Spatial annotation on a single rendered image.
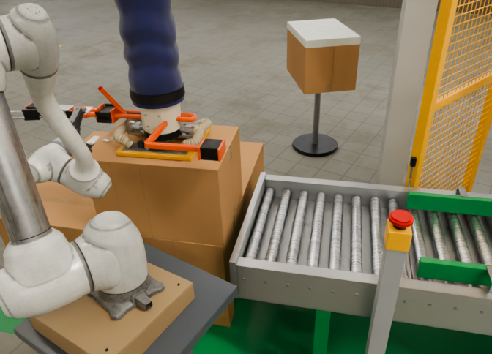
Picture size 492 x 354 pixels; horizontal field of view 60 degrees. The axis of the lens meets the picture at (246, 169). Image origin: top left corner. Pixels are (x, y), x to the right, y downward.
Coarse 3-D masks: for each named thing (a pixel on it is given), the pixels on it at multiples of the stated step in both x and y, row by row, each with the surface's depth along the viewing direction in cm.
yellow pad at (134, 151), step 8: (136, 144) 185; (120, 152) 180; (128, 152) 180; (136, 152) 180; (144, 152) 179; (152, 152) 179; (160, 152) 178; (168, 152) 177; (176, 152) 177; (184, 152) 177; (192, 152) 178; (184, 160) 176
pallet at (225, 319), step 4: (232, 304) 219; (228, 308) 211; (232, 308) 220; (224, 312) 213; (228, 312) 212; (232, 312) 221; (220, 316) 215; (224, 316) 214; (228, 316) 214; (232, 316) 222; (216, 320) 218; (220, 320) 217; (224, 320) 216; (228, 320) 215; (216, 324) 219; (220, 324) 218; (224, 324) 218; (228, 324) 217
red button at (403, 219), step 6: (396, 210) 128; (402, 210) 127; (390, 216) 126; (396, 216) 125; (402, 216) 125; (408, 216) 125; (396, 222) 124; (402, 222) 123; (408, 222) 123; (396, 228) 126; (402, 228) 125
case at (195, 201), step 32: (224, 128) 201; (96, 160) 179; (128, 160) 178; (160, 160) 177; (192, 160) 176; (224, 160) 178; (128, 192) 185; (160, 192) 181; (192, 192) 178; (224, 192) 183; (160, 224) 191; (192, 224) 187; (224, 224) 187
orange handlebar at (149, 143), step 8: (128, 112) 187; (136, 112) 187; (176, 120) 180; (184, 120) 179; (192, 120) 179; (160, 128) 171; (152, 136) 165; (144, 144) 161; (152, 144) 159; (160, 144) 159; (168, 144) 159; (176, 144) 158; (184, 144) 158
